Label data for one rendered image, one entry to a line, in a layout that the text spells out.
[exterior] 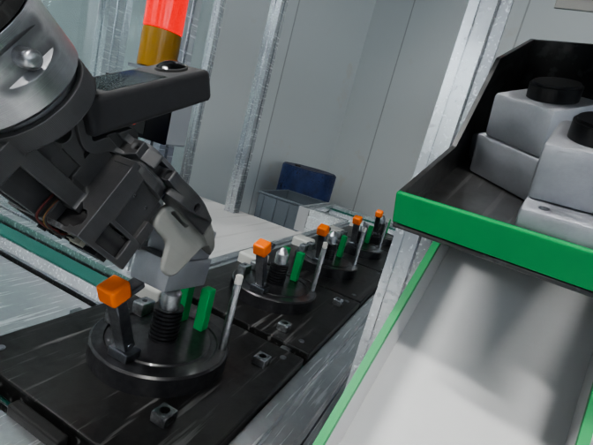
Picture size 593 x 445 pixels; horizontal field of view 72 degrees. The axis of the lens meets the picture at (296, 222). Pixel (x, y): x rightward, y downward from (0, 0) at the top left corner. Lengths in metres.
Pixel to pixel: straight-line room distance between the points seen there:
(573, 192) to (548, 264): 0.04
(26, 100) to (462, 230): 0.23
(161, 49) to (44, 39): 0.35
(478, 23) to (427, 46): 4.53
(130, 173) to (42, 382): 0.21
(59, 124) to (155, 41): 0.35
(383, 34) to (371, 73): 0.44
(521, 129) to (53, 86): 0.27
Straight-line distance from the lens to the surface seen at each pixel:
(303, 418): 0.45
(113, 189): 0.29
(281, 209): 2.42
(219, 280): 0.68
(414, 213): 0.24
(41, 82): 0.24
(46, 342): 0.48
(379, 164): 4.82
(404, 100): 4.83
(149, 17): 0.60
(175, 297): 0.43
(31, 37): 0.25
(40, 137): 0.26
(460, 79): 0.36
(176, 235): 0.35
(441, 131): 0.35
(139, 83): 0.31
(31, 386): 0.43
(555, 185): 0.24
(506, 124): 0.31
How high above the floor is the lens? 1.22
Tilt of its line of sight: 12 degrees down
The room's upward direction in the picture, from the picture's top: 15 degrees clockwise
